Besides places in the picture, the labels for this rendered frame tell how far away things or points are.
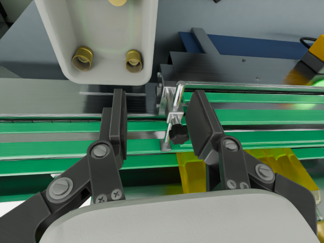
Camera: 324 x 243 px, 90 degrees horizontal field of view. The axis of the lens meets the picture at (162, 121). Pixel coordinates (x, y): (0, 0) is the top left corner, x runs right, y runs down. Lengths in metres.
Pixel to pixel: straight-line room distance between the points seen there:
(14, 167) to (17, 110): 0.13
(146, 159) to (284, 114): 0.31
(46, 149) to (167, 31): 0.47
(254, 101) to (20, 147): 0.47
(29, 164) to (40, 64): 0.38
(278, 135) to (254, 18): 0.39
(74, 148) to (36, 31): 0.41
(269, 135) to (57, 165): 0.50
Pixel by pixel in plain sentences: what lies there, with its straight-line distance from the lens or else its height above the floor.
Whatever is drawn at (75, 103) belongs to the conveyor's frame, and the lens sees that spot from 0.43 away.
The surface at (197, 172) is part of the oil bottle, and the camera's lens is 0.36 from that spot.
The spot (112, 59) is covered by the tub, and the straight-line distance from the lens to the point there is 0.42.
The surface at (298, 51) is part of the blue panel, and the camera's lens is 0.76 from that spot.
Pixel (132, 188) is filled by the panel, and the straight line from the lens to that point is 0.48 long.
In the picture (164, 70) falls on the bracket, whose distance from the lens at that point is 0.35.
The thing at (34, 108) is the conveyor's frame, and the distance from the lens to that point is 0.45.
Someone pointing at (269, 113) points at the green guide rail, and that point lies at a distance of 0.38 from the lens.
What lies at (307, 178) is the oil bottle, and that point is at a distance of 0.50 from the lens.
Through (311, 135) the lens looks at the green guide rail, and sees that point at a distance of 0.54.
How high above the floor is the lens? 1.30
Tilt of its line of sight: 39 degrees down
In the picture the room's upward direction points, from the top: 172 degrees clockwise
